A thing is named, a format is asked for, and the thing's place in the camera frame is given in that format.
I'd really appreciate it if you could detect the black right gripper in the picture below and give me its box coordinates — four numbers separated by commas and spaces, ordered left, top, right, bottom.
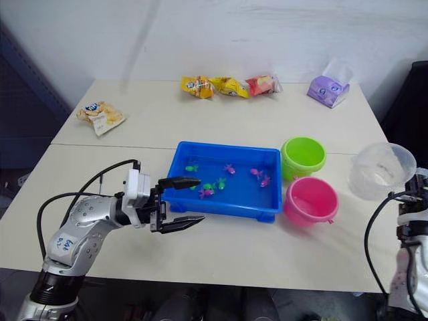
399, 176, 428, 217

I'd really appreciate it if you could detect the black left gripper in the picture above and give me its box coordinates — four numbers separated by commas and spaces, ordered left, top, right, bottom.
133, 176, 206, 235

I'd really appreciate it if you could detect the clear plastic cup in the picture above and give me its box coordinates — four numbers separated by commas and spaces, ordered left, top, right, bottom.
348, 142, 418, 202

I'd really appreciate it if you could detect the blue plastic tub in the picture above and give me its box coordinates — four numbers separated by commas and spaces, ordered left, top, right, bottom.
161, 140, 284, 223

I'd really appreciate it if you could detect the pink plastic bucket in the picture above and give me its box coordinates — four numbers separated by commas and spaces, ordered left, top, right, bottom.
283, 176, 340, 228

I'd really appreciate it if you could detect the green plastic bucket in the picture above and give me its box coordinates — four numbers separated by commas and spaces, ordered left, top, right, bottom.
280, 135, 328, 183

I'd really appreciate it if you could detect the black chair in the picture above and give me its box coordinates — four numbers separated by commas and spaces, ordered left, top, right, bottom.
380, 60, 428, 158

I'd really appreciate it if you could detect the dark rounded shape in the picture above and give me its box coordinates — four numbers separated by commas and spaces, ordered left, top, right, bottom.
154, 288, 209, 321

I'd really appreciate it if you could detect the yellow snack bag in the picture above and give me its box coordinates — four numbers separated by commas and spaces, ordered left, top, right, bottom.
210, 76, 251, 100
180, 75, 215, 100

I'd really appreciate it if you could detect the white yellow chips bag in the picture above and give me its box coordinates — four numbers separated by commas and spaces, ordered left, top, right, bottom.
76, 100, 128, 136

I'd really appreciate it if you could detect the purple tissue pack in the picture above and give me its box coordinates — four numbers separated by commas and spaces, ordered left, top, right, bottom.
306, 60, 355, 110

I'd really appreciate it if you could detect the red snack bag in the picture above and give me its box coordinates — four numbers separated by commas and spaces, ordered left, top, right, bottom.
245, 74, 284, 98

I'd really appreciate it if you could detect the dark blue partition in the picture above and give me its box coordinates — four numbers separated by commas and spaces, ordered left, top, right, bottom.
0, 18, 74, 210

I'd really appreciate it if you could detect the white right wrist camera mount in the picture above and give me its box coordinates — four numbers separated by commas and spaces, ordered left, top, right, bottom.
397, 213, 428, 230

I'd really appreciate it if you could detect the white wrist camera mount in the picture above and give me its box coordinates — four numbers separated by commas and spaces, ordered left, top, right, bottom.
121, 168, 158, 229
397, 213, 428, 230

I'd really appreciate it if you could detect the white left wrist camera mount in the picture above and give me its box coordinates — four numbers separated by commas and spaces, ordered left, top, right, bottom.
121, 168, 158, 229

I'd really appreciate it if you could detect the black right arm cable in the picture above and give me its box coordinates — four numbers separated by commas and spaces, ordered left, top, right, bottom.
363, 191, 415, 296

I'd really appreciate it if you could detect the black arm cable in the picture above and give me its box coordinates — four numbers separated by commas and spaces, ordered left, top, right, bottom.
363, 191, 415, 296
37, 159, 142, 259

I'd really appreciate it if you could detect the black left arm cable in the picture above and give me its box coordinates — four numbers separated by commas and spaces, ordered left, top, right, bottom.
37, 159, 142, 259

